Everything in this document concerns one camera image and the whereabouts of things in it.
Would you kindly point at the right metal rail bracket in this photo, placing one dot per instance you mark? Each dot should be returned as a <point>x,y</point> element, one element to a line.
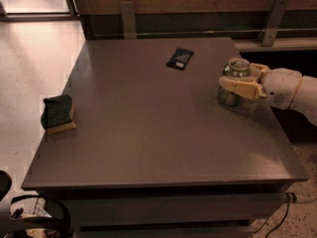
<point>274,18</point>

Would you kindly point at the metal rail bar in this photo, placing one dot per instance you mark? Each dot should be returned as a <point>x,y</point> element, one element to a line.
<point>233,34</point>

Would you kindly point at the metal rail bracket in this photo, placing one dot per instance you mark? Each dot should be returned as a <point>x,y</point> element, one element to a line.
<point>128,19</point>
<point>274,18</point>

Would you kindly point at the green and yellow sponge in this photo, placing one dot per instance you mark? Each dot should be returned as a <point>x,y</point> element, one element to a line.
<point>58,114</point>

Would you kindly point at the grey cabinet drawer unit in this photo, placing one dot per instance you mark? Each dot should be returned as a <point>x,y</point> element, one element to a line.
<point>173,213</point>

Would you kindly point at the green soda can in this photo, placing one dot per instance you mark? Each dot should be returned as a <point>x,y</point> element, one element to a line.
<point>236,73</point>

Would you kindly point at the black chair frame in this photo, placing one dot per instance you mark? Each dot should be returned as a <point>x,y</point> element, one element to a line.
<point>28,215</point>

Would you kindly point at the black snack packet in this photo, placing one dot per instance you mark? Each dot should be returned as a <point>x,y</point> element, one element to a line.
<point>180,58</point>

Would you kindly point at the left metal rail bracket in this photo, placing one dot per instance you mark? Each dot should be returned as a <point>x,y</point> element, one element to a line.
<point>128,19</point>

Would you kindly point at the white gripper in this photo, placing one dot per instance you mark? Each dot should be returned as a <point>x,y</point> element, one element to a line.
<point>281,87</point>

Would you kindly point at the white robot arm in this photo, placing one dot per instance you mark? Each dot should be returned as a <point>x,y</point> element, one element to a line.
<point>304,100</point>

